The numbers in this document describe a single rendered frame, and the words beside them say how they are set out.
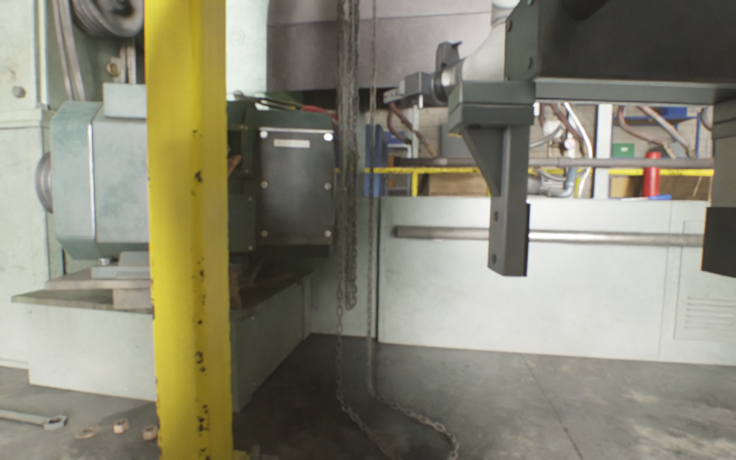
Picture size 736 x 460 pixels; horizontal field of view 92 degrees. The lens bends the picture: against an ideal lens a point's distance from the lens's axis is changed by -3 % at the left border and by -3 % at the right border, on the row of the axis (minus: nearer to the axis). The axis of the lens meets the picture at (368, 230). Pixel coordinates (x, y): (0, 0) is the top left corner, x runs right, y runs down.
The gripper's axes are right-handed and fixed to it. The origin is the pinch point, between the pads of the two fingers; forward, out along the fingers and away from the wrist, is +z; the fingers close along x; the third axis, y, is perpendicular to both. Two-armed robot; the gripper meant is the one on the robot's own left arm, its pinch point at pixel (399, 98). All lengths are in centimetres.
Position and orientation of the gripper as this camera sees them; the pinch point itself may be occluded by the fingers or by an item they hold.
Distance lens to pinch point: 100.7
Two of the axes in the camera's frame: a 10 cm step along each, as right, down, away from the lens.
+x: 7.8, -0.4, 6.3
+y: -0.2, 10.0, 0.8
